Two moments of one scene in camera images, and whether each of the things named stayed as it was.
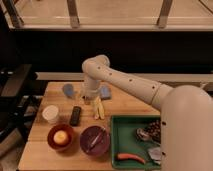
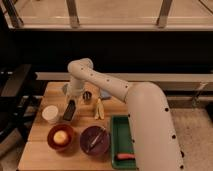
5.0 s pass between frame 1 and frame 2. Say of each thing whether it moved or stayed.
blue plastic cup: stayed
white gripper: moved
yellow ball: stayed
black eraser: moved
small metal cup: stayed
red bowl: stayed
